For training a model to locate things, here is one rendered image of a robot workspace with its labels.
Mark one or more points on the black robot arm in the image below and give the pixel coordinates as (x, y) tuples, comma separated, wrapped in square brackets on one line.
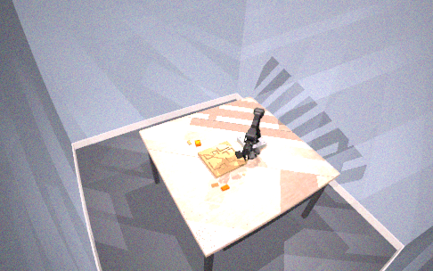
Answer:
[(253, 134)]

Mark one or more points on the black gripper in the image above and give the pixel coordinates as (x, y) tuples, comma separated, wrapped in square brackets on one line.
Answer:
[(239, 154)]

